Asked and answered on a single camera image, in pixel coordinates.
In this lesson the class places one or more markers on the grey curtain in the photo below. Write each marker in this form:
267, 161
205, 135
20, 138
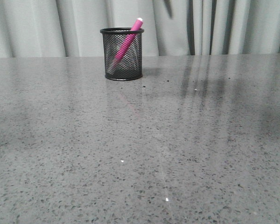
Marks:
45, 28

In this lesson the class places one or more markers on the grey orange scissors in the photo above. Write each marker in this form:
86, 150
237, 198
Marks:
168, 8

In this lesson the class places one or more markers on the black mesh pen holder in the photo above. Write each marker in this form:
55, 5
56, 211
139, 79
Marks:
130, 67

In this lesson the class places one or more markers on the pink highlighter pen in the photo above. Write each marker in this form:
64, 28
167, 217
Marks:
125, 46

